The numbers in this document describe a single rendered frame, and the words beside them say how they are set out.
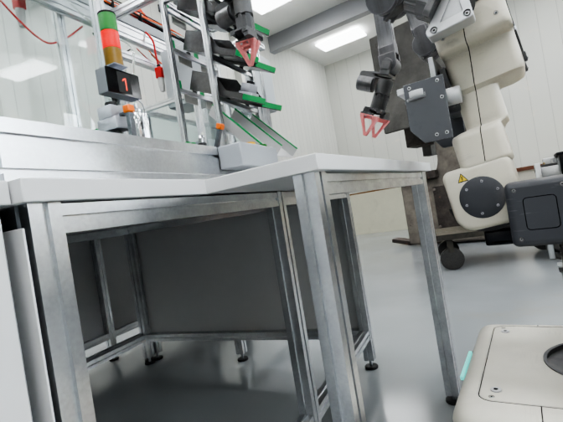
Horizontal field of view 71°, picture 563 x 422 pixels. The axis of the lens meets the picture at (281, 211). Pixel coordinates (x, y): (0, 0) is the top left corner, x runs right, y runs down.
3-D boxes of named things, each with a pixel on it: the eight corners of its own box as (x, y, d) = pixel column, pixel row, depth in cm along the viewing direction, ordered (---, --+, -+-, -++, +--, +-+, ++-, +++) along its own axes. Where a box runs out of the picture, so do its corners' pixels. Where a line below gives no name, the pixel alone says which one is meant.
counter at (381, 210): (322, 235, 1024) (317, 200, 1025) (426, 223, 886) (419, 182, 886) (307, 240, 955) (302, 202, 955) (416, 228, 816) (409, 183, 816)
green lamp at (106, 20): (122, 32, 116) (119, 16, 116) (108, 26, 111) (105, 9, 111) (110, 38, 118) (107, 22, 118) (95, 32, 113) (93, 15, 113)
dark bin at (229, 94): (264, 105, 153) (268, 84, 151) (242, 100, 142) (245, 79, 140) (213, 95, 167) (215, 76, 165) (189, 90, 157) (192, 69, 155)
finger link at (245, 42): (237, 67, 122) (233, 36, 122) (249, 73, 128) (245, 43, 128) (256, 61, 119) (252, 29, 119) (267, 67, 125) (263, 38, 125)
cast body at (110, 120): (131, 129, 96) (127, 100, 96) (117, 127, 92) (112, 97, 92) (108, 137, 100) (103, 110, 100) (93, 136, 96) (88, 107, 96)
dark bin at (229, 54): (257, 64, 153) (261, 43, 151) (235, 56, 142) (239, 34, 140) (206, 57, 167) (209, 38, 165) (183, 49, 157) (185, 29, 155)
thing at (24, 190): (351, 187, 183) (349, 181, 183) (23, 202, 47) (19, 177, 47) (128, 227, 243) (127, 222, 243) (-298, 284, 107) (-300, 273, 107)
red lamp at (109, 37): (125, 49, 116) (122, 33, 116) (111, 43, 111) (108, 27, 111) (112, 54, 118) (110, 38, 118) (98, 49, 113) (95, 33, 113)
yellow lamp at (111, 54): (127, 66, 116) (125, 49, 116) (114, 61, 111) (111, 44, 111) (115, 71, 118) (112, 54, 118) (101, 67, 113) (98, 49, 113)
